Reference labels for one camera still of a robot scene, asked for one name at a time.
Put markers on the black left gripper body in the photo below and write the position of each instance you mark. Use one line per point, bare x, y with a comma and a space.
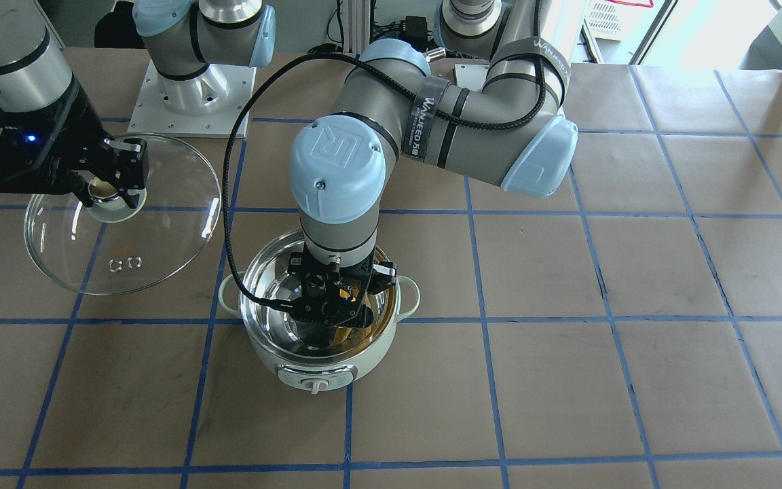
381, 277

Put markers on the yellow corn cob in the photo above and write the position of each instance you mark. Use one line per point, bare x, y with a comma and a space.
356, 324

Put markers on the glass pot lid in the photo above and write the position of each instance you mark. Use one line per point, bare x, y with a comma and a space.
110, 249

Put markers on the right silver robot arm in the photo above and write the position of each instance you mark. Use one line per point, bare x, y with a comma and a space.
51, 140

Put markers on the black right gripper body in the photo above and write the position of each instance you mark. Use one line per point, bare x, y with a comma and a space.
77, 141

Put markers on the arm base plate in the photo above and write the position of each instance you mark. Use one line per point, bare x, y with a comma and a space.
206, 106
470, 76

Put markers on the pale green electric pot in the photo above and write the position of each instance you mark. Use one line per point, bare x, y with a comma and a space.
297, 353

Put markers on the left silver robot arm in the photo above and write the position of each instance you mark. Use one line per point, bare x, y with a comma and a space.
511, 133

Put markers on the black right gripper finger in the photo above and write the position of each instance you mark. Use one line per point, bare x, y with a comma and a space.
131, 198
80, 188

